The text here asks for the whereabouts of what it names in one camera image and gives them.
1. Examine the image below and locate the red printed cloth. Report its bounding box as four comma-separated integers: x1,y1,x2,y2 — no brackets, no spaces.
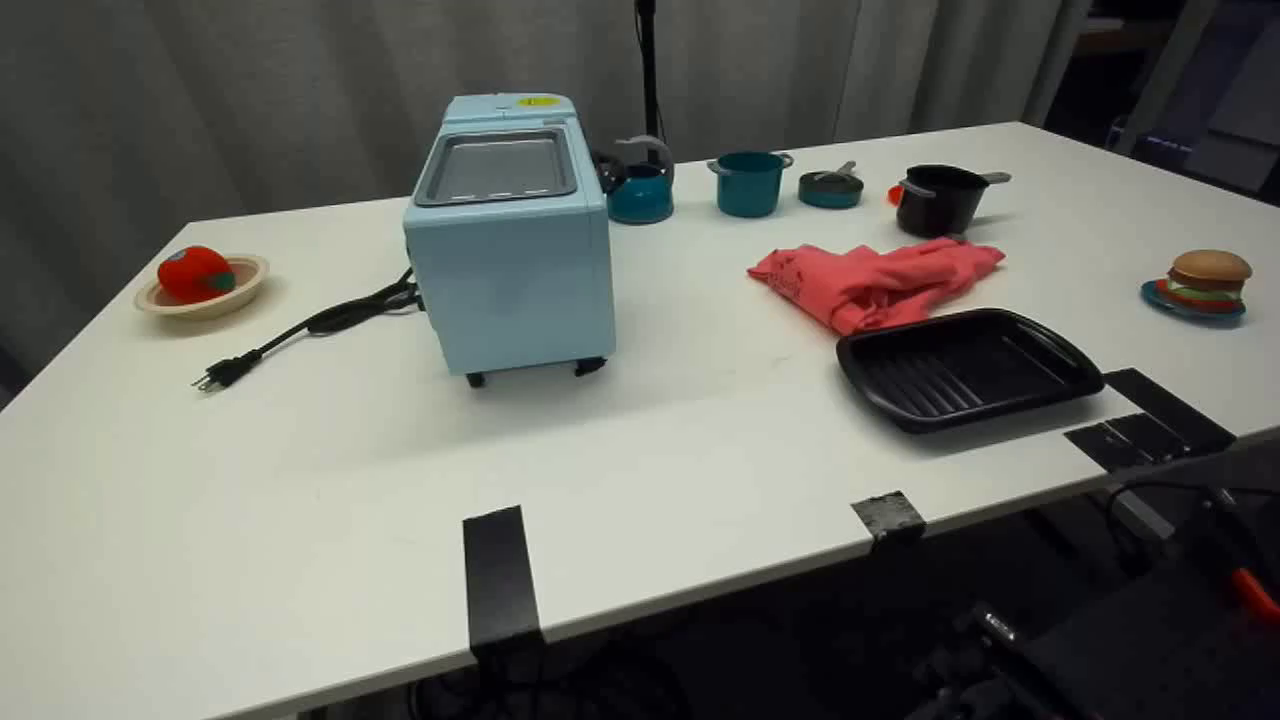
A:
743,231,1008,341

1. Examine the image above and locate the light blue toaster oven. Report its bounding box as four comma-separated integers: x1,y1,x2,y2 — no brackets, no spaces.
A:
402,88,622,393

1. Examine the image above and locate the teal toy kettle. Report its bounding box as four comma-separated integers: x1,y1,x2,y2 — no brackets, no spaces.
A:
592,133,679,228

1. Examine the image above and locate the teal toy pot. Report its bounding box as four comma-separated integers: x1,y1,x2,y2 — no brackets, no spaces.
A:
706,146,797,220

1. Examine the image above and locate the long black tape strip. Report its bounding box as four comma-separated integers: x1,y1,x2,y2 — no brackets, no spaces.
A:
459,501,548,653

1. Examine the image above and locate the small teal toy pan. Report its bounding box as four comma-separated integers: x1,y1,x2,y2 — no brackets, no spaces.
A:
797,157,870,210

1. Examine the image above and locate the small black tape square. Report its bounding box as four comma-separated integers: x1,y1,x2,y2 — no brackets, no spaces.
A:
847,486,929,547

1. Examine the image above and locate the black tripod pole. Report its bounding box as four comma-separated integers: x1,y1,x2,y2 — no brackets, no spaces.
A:
634,0,668,140

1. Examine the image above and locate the black ridged grill tray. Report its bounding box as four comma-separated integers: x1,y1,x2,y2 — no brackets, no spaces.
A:
834,303,1114,434

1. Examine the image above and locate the black pot with red knob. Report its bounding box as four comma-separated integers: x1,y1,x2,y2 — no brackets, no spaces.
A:
886,160,1018,244

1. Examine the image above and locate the beige shallow bowl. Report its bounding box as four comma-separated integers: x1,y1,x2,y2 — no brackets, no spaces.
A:
131,253,273,322

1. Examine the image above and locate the red toy tomato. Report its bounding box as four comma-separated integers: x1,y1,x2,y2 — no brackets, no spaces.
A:
151,244,240,308

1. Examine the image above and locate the short black tape strip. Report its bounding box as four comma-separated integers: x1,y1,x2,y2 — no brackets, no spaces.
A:
1060,407,1189,472

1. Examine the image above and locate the wide black tape strip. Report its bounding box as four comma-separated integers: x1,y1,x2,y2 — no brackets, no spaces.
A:
1102,365,1239,457

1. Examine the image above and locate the toy hamburger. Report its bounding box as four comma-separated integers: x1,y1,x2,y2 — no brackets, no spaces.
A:
1151,244,1256,320

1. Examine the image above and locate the black equipment beside table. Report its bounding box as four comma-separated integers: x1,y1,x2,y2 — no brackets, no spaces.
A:
916,434,1280,720

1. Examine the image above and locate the black power cord with plug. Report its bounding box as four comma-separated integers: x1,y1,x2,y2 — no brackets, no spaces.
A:
194,262,429,396

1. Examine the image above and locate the red tool handle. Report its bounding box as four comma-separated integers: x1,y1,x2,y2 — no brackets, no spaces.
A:
1223,563,1280,633

